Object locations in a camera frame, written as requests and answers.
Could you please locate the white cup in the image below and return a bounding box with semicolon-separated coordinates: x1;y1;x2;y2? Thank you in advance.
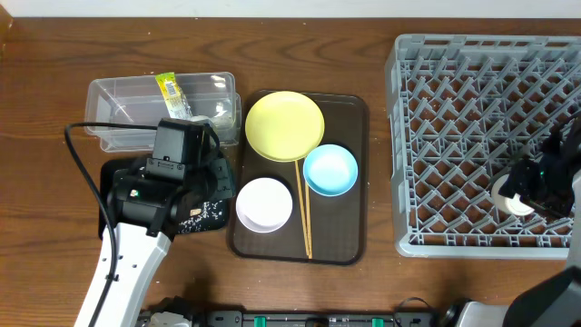
491;174;534;216

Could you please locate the pink bowl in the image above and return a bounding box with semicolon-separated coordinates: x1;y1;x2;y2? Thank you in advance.
235;177;293;233

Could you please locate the green snack wrapper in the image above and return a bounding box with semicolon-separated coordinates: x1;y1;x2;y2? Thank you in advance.
155;72;193;120

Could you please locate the blue bowl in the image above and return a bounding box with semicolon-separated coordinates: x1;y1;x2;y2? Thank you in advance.
303;144;359;197

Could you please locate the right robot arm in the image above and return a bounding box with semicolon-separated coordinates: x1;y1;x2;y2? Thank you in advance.
439;113;580;326

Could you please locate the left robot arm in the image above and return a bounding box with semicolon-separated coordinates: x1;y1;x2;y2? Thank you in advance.
75;157;234;326

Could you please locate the black waste tray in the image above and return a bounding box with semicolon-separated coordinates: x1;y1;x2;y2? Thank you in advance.
100;155;233;239

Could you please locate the grey dishwasher rack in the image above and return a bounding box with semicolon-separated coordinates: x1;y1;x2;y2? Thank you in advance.
385;35;580;260

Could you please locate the brown serving tray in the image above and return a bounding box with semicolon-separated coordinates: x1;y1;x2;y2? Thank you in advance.
227;93;369;266

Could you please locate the left wooden chopstick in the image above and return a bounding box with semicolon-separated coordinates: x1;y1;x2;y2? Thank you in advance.
294;161;312;259

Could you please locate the wooden chopstick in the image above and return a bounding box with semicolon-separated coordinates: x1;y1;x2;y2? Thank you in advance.
294;161;312;259
305;180;313;259

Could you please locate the right wooden chopstick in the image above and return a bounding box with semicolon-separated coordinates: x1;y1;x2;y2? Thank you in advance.
305;180;313;259

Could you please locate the yellow plate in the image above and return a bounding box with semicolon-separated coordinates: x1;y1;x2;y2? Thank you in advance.
245;91;325;163

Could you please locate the clear plastic bin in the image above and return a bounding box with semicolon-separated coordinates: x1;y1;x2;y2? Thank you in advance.
84;72;241;153

